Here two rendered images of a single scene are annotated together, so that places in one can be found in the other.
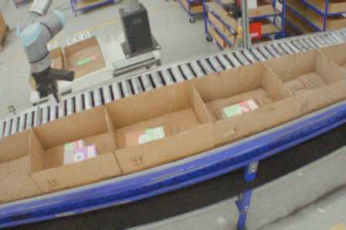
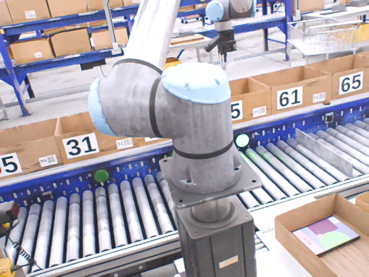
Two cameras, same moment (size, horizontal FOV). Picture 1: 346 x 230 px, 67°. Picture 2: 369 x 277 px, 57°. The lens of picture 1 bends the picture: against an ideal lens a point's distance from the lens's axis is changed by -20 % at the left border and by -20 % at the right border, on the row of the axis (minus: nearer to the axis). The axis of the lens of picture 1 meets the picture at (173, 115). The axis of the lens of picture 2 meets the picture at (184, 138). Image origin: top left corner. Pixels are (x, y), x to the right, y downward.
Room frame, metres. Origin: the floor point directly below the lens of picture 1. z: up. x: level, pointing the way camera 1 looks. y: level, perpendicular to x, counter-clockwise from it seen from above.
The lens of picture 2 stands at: (2.79, 0.07, 1.66)
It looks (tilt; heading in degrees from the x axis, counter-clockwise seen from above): 25 degrees down; 177
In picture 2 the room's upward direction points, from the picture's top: 8 degrees counter-clockwise
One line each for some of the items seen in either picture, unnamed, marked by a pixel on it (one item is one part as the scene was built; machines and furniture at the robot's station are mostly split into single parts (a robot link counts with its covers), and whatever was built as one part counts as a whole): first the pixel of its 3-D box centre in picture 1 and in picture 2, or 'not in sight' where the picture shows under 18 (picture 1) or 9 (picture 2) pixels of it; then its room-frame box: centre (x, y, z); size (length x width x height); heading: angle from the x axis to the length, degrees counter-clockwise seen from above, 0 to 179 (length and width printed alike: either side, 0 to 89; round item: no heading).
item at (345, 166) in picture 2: (38, 130); (320, 151); (1.29, 0.83, 0.76); 0.46 x 0.01 x 0.09; 9
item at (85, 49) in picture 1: (83, 56); (344, 245); (1.97, 0.58, 0.80); 0.38 x 0.28 x 0.10; 15
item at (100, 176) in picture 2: not in sight; (101, 176); (1.23, -0.30, 0.81); 0.07 x 0.01 x 0.07; 99
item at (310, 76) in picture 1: (306, 82); (23, 149); (1.08, -0.70, 0.97); 0.39 x 0.29 x 0.17; 99
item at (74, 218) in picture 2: (235, 77); (74, 225); (1.49, -0.42, 0.72); 0.52 x 0.05 x 0.05; 9
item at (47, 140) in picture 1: (72, 151); (229, 102); (0.89, 0.46, 0.96); 0.39 x 0.29 x 0.17; 99
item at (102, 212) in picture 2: (216, 82); (102, 217); (1.47, -0.29, 0.72); 0.52 x 0.05 x 0.05; 9
